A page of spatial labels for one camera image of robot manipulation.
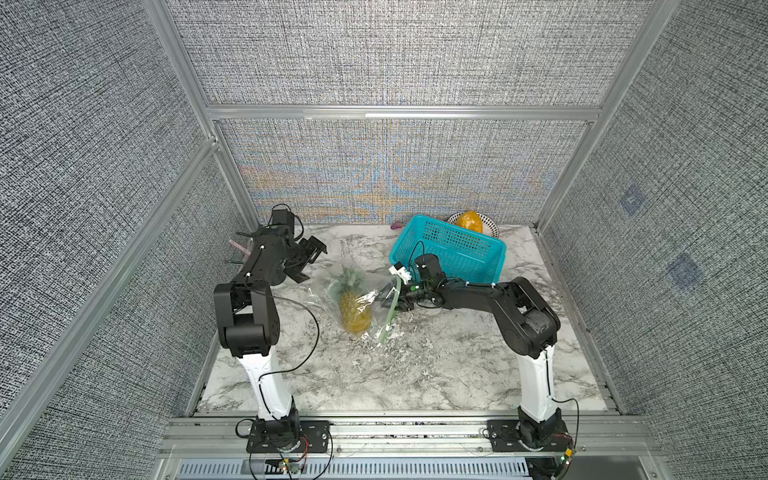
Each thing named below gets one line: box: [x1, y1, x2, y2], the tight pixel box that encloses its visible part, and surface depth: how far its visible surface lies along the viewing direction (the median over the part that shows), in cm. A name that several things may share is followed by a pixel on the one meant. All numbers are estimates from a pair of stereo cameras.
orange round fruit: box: [456, 210, 483, 233], surface depth 115 cm
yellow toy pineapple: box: [329, 266, 373, 333], surface depth 88 cm
